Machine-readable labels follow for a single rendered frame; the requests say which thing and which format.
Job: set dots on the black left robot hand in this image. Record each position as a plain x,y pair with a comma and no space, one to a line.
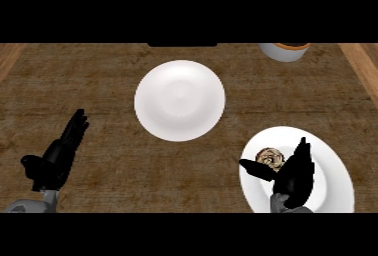
55,160

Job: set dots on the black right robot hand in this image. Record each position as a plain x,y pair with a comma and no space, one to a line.
296,176

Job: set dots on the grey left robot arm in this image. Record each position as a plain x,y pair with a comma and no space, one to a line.
34,204

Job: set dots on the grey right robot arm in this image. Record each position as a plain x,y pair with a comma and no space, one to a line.
285,204

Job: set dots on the white round plate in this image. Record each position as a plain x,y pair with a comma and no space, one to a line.
330,180

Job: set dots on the brown cupcake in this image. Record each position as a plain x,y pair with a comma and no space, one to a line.
270,156

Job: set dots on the white oval plate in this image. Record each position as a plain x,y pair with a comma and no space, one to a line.
179,100

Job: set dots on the white plant pot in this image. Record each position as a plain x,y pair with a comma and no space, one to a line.
284,51

